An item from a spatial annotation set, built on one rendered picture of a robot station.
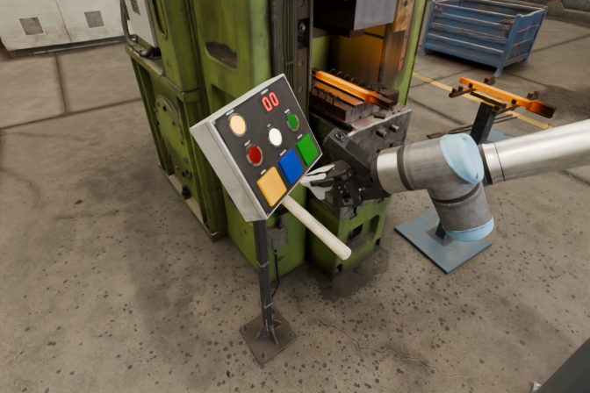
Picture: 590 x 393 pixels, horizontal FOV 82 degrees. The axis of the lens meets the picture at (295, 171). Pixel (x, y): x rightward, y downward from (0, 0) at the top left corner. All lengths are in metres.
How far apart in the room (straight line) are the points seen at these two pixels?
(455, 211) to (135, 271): 1.79
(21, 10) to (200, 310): 5.26
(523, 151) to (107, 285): 1.95
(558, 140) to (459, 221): 0.25
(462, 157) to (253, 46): 0.76
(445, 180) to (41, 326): 1.94
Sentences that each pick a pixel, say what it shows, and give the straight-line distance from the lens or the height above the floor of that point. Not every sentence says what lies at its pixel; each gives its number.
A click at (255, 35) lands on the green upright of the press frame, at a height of 1.27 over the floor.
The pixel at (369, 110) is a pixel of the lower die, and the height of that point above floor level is 0.94.
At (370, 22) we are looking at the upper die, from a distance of 1.28.
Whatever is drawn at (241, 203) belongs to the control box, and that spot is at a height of 0.98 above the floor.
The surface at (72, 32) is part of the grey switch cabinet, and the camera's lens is 6.37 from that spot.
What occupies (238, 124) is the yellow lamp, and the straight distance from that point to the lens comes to 0.84.
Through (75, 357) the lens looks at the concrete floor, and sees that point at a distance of 1.98.
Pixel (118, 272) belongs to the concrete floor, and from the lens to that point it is 2.19.
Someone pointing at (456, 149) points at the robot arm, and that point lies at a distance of 0.63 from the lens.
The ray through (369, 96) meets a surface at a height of 1.02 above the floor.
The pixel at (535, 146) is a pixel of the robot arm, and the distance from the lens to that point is 0.82.
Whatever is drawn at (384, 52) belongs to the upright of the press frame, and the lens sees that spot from 1.62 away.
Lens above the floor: 1.56
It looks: 36 degrees down
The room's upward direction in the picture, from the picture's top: straight up
